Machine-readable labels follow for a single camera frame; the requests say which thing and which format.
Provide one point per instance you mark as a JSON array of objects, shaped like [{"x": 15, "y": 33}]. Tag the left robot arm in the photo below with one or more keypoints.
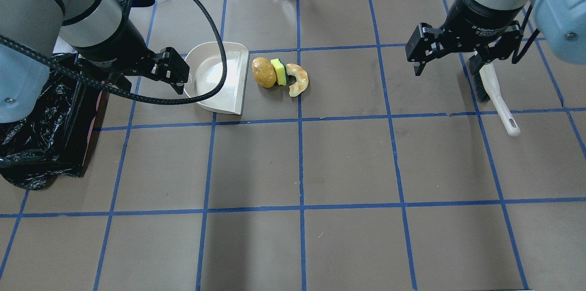
[{"x": 100, "y": 31}]

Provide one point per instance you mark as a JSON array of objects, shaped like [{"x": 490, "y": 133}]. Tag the toy croissant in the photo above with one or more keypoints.
[{"x": 301, "y": 79}]

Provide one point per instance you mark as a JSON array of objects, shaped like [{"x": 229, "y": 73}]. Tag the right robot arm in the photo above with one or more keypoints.
[{"x": 488, "y": 28}]

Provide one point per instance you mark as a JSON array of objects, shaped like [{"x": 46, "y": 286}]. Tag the bin with black bag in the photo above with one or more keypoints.
[{"x": 54, "y": 139}]

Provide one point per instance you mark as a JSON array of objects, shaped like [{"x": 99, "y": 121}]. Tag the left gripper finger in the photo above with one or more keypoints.
[{"x": 178, "y": 87}]

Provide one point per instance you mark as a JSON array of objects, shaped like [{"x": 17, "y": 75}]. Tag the yellow green sponge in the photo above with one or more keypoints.
[{"x": 280, "y": 71}]

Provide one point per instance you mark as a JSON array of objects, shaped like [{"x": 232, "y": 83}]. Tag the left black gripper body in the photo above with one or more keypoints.
[{"x": 120, "y": 44}]

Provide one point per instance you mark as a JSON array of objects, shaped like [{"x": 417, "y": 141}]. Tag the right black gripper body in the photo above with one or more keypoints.
[{"x": 476, "y": 22}]

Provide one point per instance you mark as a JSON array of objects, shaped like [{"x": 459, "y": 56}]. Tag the brown toy potato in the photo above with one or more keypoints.
[{"x": 264, "y": 73}]

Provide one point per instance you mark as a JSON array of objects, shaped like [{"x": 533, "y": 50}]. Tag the beige hand brush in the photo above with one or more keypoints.
[{"x": 488, "y": 89}]

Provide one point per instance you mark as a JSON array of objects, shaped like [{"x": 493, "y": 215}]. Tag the beige plastic dustpan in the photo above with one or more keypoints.
[{"x": 205, "y": 72}]

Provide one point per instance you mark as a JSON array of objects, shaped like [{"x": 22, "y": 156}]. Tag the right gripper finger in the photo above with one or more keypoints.
[
  {"x": 418, "y": 68},
  {"x": 475, "y": 64}
]

